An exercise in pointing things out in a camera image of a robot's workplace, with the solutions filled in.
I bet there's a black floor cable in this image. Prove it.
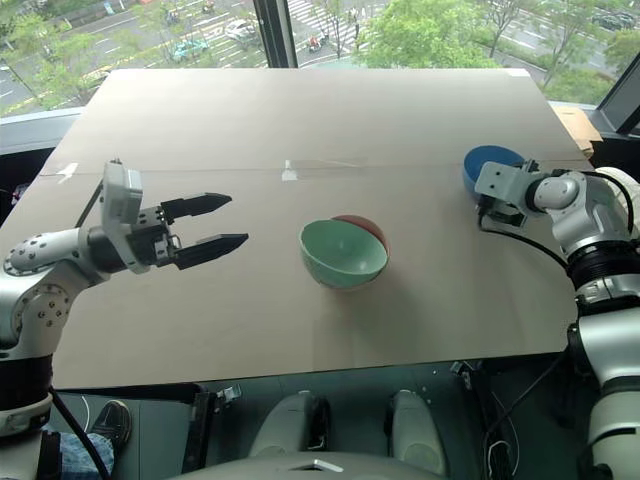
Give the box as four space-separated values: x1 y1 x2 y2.
482 352 569 480

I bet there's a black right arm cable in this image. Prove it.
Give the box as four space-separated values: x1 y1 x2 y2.
474 169 636 274

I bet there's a blue bowl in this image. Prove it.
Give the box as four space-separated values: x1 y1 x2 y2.
462 144 527 204

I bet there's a black shoe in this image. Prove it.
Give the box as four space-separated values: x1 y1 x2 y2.
87 398 132 464

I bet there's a green bowl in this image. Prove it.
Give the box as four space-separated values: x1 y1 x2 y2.
298 218 390 291

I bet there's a brown cardboard sheet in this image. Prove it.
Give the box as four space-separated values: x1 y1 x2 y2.
0 67 596 391

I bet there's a grey rounded robot leg cover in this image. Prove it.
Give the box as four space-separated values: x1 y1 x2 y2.
387 388 449 476

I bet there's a dark window post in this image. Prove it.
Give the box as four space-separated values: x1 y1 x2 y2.
252 0 300 69

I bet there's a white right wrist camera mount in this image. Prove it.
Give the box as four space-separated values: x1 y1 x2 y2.
473 160 526 211

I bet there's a grey robot torso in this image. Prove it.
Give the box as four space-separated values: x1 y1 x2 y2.
187 449 426 480

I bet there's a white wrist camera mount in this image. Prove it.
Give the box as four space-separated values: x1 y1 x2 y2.
473 160 526 211
101 159 151 275

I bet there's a black table leg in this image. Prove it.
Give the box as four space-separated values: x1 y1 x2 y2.
182 382 216 474

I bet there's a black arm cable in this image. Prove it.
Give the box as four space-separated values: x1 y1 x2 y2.
49 384 114 480
474 169 636 274

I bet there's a flattened brown cardboard box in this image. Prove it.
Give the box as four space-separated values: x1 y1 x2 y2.
552 103 604 161

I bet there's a blue jeans leg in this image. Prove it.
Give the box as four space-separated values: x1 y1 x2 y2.
42 432 116 480

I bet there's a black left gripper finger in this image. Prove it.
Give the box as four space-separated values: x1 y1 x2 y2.
160 191 234 222
172 232 251 273

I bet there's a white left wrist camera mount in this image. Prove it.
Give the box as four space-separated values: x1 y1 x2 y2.
101 159 151 275

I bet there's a thin grey left wrist cable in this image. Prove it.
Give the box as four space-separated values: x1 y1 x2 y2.
76 180 105 230

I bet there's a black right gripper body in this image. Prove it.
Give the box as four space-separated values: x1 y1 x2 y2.
476 197 529 231

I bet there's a long clear tape strip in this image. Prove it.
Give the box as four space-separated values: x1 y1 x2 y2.
282 158 369 182

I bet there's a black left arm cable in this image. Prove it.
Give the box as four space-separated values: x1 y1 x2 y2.
49 384 114 480

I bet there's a metal table clamp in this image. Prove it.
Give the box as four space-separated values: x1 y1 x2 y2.
214 382 242 414
449 360 484 389

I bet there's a dark slanted window frame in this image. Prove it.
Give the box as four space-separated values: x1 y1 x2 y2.
597 49 640 139

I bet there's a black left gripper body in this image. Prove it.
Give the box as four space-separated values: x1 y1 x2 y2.
127 202 185 270

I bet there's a pink bowl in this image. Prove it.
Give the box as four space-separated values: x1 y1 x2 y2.
329 214 393 281

